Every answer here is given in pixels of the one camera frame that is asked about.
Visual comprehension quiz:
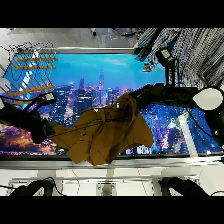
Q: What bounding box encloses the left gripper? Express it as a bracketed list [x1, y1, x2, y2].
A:
[31, 117, 57, 145]

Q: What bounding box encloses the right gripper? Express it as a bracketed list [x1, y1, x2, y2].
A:
[130, 83, 165, 110]

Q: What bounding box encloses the mustard brown long-sleeved shirt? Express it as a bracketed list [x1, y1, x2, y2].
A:
[49, 91, 155, 167]

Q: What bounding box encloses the black and white striped garment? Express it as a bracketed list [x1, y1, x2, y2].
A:
[134, 28, 224, 90]

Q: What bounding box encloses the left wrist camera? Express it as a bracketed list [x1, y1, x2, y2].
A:
[30, 92, 58, 111]

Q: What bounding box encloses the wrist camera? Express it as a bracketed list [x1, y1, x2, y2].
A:
[155, 49, 178, 86]
[30, 92, 58, 111]

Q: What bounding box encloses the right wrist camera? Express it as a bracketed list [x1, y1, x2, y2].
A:
[155, 49, 178, 86]

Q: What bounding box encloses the black cable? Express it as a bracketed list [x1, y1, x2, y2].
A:
[44, 176, 68, 197]

